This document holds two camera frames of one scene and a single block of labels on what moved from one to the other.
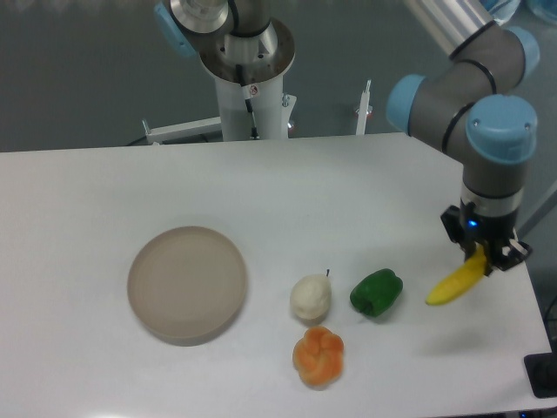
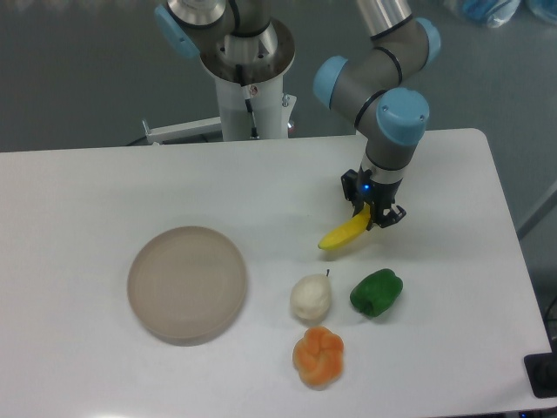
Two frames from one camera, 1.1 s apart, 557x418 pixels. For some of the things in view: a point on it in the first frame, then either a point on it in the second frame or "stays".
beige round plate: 187,285 stays
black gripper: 495,234 -> 362,187
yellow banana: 459,281 -> 347,232
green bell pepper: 375,293 stays
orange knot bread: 318,356 stays
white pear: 311,295 stays
